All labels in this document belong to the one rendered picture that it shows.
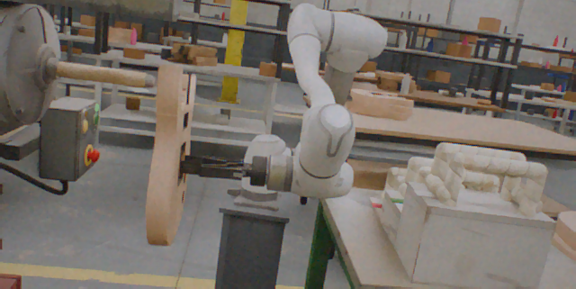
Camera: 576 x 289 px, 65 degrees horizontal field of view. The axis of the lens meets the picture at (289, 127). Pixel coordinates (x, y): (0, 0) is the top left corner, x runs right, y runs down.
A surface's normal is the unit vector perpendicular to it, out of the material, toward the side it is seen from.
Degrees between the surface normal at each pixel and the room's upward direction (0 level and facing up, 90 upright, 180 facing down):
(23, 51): 87
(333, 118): 48
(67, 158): 90
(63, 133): 90
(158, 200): 83
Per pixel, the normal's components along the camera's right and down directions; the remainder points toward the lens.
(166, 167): 0.15, -0.34
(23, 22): 0.95, -0.20
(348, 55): 0.02, 0.70
